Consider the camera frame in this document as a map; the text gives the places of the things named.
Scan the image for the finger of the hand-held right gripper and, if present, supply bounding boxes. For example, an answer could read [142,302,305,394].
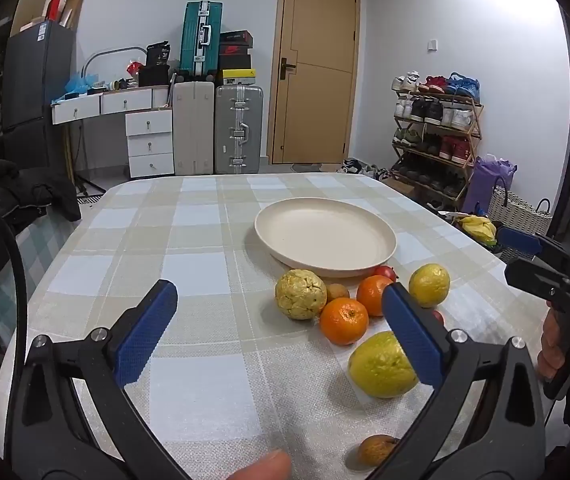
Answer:
[496,226,570,271]
[504,255,570,306]

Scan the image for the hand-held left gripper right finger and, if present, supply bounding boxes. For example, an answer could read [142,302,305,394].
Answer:
[365,282,548,480]

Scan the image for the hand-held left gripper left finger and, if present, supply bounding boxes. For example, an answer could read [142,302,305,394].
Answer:
[4,279,193,480]

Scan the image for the large yellow lemon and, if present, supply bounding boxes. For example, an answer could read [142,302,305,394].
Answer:
[348,331,420,399]

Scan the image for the small yellow lemon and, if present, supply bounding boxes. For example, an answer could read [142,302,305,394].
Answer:
[408,263,451,309]

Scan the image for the orange mandarin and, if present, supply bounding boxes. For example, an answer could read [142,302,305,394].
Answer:
[320,297,370,346]
[356,275,395,317]

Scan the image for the cream round plate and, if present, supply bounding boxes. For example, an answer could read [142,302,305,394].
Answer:
[254,197,397,280]

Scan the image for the person's left hand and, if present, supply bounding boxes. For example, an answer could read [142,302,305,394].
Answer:
[227,449,293,480]

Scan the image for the woven basket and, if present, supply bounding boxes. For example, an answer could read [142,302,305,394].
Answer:
[487,185,554,236]

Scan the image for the yellow bag in bin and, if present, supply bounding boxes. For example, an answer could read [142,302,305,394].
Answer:
[457,215,498,247]

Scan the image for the purple bag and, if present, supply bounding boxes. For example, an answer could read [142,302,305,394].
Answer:
[462,155,518,216]

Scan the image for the checked beige tablecloth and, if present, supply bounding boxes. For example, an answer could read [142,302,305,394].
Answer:
[0,172,566,480]

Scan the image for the bumpy yellow fruit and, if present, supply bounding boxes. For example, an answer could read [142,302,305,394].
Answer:
[274,269,328,321]

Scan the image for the brown wrinkled fruit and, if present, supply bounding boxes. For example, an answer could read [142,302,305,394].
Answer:
[357,435,401,467]

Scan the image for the wooden shoe rack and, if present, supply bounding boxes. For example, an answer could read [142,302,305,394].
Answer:
[391,72,483,206]

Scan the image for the teal checked cloth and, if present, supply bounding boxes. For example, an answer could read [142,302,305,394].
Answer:
[0,212,78,341]

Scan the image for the shoes on floor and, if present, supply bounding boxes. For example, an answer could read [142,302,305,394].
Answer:
[337,157,391,181]

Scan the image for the white drawer cabinet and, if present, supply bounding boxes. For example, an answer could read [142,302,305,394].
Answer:
[125,109,175,179]

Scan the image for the black jacket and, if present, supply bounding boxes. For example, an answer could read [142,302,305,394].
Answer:
[0,157,82,286]

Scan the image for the beige suitcase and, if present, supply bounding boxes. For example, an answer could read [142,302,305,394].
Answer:
[172,80,215,176]

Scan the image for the silver suitcase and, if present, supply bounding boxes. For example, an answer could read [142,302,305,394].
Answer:
[214,85,264,175]

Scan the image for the white desk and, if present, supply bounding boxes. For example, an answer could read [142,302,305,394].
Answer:
[51,85,173,126]

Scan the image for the blue plastic bag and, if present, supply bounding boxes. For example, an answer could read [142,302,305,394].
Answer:
[65,74,98,96]

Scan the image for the wooden door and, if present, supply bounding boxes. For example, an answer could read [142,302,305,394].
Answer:
[267,0,361,165]

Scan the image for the yellow black shoe box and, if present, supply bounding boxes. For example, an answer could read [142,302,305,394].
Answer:
[216,68,257,87]

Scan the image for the dark refrigerator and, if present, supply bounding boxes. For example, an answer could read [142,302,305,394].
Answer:
[2,20,77,161]

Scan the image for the black printed bag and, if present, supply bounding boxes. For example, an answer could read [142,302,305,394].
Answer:
[146,40,172,67]

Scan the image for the grey curved hoop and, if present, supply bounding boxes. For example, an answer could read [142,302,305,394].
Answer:
[81,46,148,81]

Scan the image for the teal suitcase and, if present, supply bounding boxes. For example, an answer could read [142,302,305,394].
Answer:
[180,1,223,78]

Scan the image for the long cardboard box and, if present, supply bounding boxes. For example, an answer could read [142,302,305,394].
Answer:
[62,0,85,31]

